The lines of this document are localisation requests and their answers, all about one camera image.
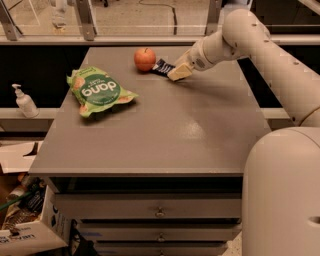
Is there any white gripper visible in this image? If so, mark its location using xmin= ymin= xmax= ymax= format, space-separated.
xmin=168 ymin=39 xmax=213 ymax=81

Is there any dark blue rxbar wrapper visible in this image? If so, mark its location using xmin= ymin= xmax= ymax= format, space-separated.
xmin=151 ymin=59 xmax=175 ymax=77

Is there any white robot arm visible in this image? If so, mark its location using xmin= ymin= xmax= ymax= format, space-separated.
xmin=168 ymin=6 xmax=320 ymax=256

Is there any red apple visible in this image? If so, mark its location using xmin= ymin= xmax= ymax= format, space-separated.
xmin=134 ymin=48 xmax=156 ymax=72

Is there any green dang chips bag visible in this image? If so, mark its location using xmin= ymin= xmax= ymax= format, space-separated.
xmin=67 ymin=66 xmax=137 ymax=118

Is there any top grey drawer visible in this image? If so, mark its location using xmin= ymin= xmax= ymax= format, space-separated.
xmin=55 ymin=194 xmax=241 ymax=219

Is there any grey drawer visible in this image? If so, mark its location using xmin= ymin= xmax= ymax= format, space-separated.
xmin=55 ymin=194 xmax=241 ymax=219
xmin=78 ymin=223 xmax=241 ymax=242
xmin=95 ymin=242 xmax=228 ymax=256

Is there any white pump bottle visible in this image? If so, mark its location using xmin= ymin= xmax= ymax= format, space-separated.
xmin=12 ymin=84 xmax=39 ymax=118

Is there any bottom grey drawer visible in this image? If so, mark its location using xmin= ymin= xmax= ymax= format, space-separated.
xmin=95 ymin=242 xmax=228 ymax=256

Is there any middle grey drawer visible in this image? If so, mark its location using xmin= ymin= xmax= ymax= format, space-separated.
xmin=78 ymin=223 xmax=241 ymax=242

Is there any white cardboard box with clutter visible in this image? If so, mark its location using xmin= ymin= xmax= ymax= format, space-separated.
xmin=0 ymin=141 xmax=70 ymax=256

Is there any right metal railing bracket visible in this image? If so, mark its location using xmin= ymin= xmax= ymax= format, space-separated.
xmin=205 ymin=0 xmax=222 ymax=36

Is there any metal railing bracket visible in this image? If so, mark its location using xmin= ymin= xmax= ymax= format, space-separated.
xmin=75 ymin=0 xmax=97 ymax=41
xmin=205 ymin=0 xmax=222 ymax=36

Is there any black floor cable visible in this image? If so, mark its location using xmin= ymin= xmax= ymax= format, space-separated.
xmin=138 ymin=0 xmax=178 ymax=36

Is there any left metal railing bracket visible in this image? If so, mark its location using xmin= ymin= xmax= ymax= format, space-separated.
xmin=75 ymin=0 xmax=97 ymax=41

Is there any far left metal bracket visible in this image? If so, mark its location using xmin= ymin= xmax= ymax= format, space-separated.
xmin=0 ymin=0 xmax=22 ymax=41

